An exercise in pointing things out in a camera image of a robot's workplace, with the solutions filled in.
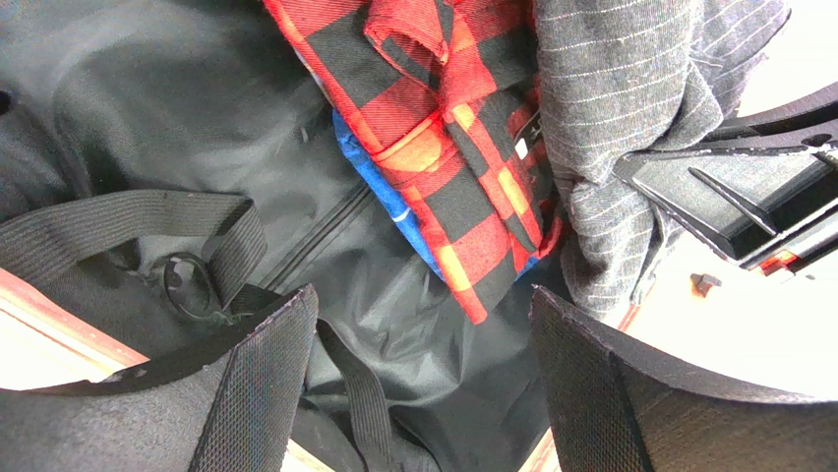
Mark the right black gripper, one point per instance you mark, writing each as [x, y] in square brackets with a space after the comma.
[760, 191]

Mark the red black plaid shirt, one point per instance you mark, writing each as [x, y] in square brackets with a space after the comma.
[438, 93]

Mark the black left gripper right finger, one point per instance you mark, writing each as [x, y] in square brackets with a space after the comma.
[618, 404]

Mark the dark pinstripe shirt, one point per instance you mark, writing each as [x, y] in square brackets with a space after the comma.
[625, 76]

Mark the pink suitcase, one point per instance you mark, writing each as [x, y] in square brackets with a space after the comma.
[342, 421]

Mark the blue plaid shirt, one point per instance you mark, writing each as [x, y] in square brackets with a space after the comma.
[393, 202]

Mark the black board clip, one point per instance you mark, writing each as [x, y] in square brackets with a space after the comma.
[703, 283]

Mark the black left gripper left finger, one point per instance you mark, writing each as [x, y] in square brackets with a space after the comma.
[226, 403]

